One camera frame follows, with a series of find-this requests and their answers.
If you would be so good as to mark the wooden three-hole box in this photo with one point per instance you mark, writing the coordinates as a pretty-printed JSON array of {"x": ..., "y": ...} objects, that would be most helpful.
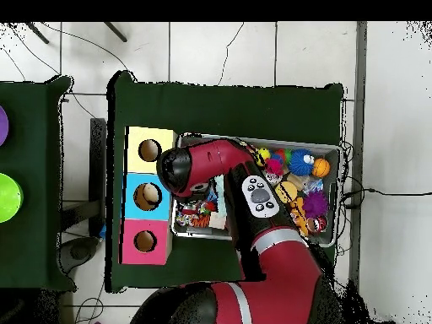
[{"x": 162, "y": 256}]

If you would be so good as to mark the orange toy burger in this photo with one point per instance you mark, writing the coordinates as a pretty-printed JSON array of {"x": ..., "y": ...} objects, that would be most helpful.
[{"x": 286, "y": 191}]

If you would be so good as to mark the yellow smiley ball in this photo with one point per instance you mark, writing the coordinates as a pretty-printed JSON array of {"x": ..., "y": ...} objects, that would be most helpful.
[{"x": 262, "y": 156}]

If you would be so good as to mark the dark green tablecloth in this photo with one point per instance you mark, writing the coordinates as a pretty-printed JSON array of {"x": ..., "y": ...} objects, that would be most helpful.
[
  {"x": 33, "y": 236},
  {"x": 219, "y": 108}
]

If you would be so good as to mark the purple spiky rubber ball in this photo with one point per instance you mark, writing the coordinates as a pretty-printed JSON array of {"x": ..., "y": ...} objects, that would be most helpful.
[{"x": 315, "y": 204}]

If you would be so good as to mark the orange basketball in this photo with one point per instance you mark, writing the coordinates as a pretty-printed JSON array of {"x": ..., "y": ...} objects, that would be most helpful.
[{"x": 320, "y": 167}]

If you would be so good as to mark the purple bowl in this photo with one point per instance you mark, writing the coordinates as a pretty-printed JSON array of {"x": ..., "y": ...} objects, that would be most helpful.
[{"x": 2, "y": 126}]

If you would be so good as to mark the pink spiky rubber ball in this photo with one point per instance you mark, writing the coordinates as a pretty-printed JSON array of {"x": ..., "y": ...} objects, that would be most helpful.
[{"x": 274, "y": 166}]

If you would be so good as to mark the black upright panel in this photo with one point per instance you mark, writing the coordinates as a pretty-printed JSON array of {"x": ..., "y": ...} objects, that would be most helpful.
[{"x": 98, "y": 152}]

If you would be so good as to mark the blue googly-eyed spiky ball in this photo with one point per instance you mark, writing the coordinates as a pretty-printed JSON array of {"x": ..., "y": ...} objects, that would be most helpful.
[{"x": 300, "y": 162}]

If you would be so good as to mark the plain wooden cube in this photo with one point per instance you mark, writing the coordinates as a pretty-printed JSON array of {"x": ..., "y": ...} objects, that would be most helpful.
[{"x": 217, "y": 220}]

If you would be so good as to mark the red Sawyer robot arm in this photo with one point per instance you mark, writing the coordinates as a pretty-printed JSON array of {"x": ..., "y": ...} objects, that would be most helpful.
[{"x": 287, "y": 287}]

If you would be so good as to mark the lime green bowl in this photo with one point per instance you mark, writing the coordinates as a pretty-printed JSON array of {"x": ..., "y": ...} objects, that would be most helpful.
[{"x": 10, "y": 199}]

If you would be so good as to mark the clear mesh toy bin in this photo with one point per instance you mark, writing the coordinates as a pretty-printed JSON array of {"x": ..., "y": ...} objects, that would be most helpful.
[{"x": 325, "y": 239}]

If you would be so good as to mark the black tripod leg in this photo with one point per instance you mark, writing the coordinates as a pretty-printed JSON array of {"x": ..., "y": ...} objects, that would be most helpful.
[
  {"x": 37, "y": 32},
  {"x": 115, "y": 32}
]

